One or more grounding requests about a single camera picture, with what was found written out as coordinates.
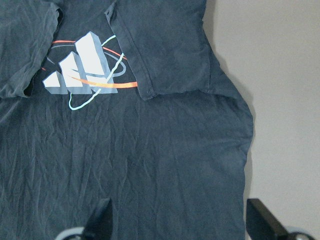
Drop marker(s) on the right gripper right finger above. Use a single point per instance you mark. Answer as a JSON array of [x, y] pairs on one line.
[[261, 224]]

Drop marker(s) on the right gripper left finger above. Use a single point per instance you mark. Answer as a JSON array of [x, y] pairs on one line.
[[100, 224]]

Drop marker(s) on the black t-shirt with logo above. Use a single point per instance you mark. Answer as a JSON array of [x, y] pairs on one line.
[[119, 99]]

